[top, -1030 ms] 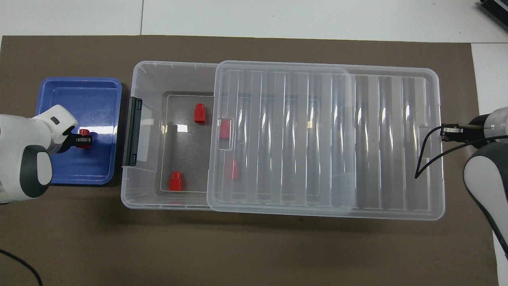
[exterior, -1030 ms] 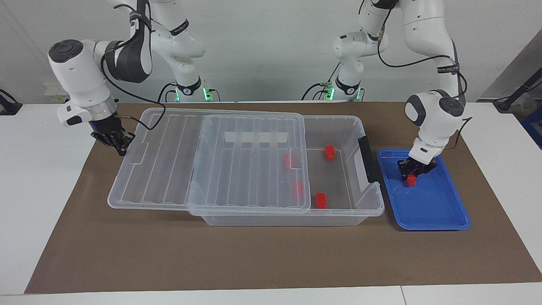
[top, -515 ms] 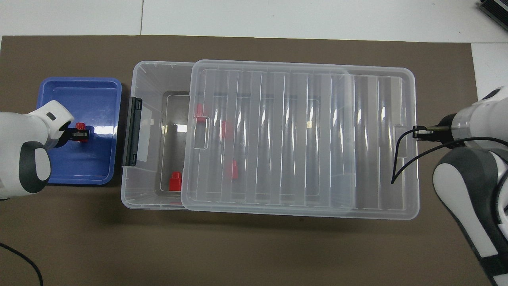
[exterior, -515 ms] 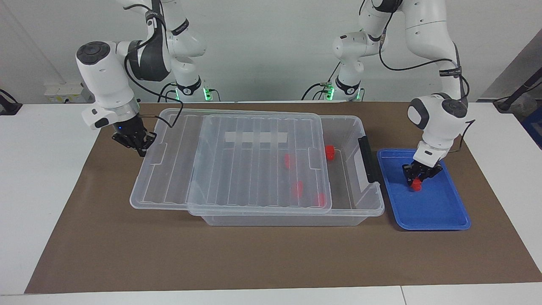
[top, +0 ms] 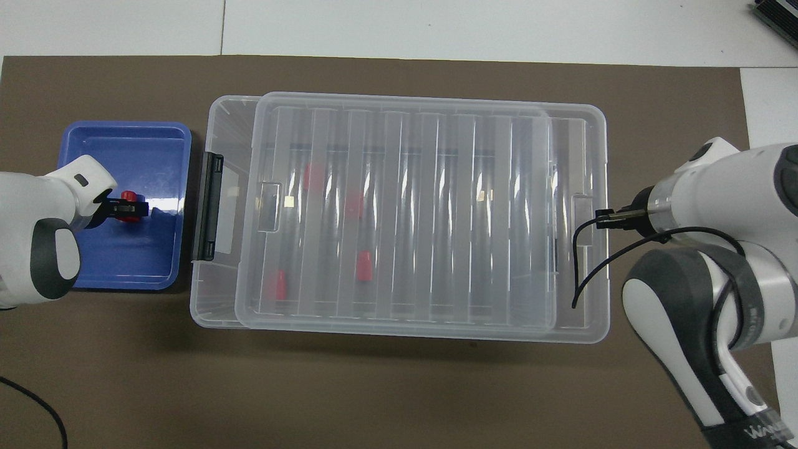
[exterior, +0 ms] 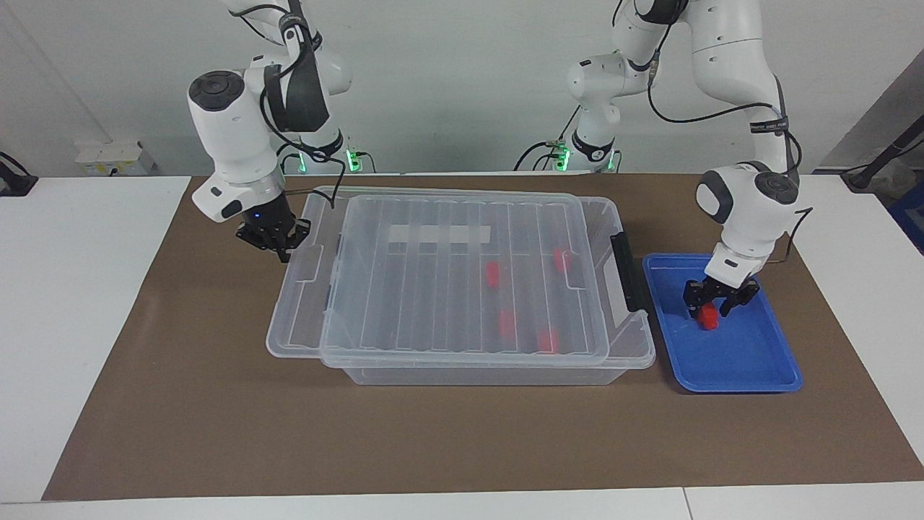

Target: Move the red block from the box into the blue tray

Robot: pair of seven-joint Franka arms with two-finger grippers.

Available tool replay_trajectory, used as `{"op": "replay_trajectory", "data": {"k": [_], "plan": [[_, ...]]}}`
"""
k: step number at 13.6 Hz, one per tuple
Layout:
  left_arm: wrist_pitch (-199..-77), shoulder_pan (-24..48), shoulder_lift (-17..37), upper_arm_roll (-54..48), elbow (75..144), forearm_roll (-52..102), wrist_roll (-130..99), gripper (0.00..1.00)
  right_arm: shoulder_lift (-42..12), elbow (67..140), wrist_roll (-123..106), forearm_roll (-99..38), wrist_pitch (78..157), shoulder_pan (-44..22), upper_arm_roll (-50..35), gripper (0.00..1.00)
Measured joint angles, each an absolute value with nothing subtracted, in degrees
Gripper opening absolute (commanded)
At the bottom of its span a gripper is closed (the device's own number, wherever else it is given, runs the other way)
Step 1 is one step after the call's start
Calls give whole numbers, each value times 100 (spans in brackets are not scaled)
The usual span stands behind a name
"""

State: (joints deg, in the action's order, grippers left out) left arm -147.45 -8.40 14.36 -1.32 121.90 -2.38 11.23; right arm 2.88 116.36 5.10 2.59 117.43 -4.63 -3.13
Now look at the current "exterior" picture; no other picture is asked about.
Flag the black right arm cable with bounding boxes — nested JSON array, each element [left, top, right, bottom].
[[230, 0, 344, 210]]

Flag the blue plastic tray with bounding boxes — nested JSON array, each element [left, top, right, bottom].
[[642, 253, 803, 394]]

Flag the blue crate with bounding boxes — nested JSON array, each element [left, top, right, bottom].
[[886, 181, 924, 255]]

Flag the clear ribbed box lid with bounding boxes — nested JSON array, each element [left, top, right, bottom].
[[320, 191, 611, 363]]

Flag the black stand pole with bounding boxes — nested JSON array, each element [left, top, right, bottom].
[[841, 116, 924, 192]]

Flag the clear plastic storage box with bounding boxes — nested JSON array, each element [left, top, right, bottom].
[[266, 186, 656, 386]]

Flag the white power box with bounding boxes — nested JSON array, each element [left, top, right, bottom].
[[76, 141, 156, 176]]

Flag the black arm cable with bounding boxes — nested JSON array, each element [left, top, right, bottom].
[[230, 0, 344, 210], [614, 0, 815, 243]]

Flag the brown table mat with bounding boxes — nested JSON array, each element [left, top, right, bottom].
[[42, 173, 924, 501]]

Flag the black base cable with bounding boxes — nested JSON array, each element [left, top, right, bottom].
[[514, 108, 578, 174]]

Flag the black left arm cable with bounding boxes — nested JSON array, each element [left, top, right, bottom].
[[614, 0, 815, 243]]

